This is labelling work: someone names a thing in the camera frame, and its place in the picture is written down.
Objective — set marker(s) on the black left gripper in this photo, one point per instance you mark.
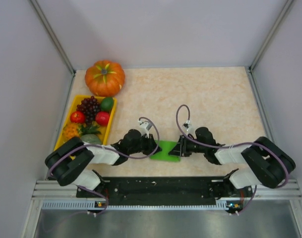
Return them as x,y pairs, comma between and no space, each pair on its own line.
151,145

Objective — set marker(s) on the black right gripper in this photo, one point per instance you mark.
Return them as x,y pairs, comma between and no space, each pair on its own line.
181,148

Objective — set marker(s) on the green paper box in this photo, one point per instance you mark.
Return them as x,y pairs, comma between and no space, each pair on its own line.
163,155

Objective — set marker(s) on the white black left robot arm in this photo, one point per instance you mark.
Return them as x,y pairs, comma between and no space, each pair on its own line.
69,163

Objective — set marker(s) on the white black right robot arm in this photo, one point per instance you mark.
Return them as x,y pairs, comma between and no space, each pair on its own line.
267,164

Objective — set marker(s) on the yellow plastic tray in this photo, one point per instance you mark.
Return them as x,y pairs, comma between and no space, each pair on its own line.
105,130

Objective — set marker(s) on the red tomato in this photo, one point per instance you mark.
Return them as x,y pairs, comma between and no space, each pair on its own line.
102,118

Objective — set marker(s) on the green lime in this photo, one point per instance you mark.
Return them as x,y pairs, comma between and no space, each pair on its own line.
107,104

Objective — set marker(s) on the grey green melon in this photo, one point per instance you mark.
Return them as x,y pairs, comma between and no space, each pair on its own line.
91,139

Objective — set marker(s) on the dark purple grape bunch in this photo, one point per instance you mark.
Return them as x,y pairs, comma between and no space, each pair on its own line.
89,107

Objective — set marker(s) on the red apple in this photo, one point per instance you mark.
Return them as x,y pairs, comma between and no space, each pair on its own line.
77,117

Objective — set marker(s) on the orange pumpkin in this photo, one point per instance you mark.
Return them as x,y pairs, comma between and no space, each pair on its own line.
105,78

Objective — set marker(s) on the orange pineapple with leaves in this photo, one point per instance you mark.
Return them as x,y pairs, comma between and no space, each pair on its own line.
72,130

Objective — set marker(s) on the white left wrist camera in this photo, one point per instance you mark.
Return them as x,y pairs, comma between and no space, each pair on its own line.
144,128

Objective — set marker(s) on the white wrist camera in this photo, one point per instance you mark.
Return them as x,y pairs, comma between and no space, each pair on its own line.
144,128
188,128

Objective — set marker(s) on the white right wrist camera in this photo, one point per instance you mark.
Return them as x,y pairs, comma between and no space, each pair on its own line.
188,128

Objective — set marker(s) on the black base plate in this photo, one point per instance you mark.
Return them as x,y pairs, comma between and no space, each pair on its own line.
157,191

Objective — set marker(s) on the grey slotted cable duct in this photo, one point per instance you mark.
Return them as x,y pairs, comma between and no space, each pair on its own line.
95,206

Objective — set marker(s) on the aluminium corner post left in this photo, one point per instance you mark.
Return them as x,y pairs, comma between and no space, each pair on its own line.
50,32

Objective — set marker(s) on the aluminium corner post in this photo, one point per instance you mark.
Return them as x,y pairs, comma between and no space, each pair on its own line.
50,32
287,7

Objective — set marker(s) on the aluminium corner post right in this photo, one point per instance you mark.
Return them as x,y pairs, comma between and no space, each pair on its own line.
287,7

